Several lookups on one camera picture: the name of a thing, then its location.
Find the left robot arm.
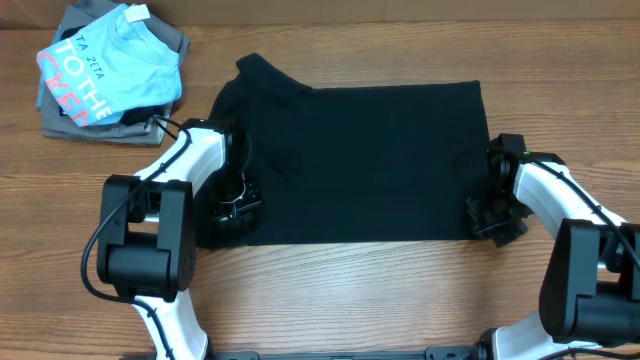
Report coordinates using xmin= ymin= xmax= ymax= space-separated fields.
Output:
xmin=81 ymin=118 xmax=262 ymax=360

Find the folded light blue t-shirt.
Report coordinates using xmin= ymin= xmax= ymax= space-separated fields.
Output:
xmin=36 ymin=4 xmax=182 ymax=127

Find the folded grey t-shirt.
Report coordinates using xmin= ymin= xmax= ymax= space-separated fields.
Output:
xmin=36 ymin=0 xmax=190 ymax=145

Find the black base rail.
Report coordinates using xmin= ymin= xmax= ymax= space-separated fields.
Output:
xmin=211 ymin=345 xmax=491 ymax=360

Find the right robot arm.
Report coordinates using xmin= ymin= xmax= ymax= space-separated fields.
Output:
xmin=466 ymin=134 xmax=639 ymax=359

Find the black t-shirt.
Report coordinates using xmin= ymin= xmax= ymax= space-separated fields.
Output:
xmin=201 ymin=54 xmax=489 ymax=249

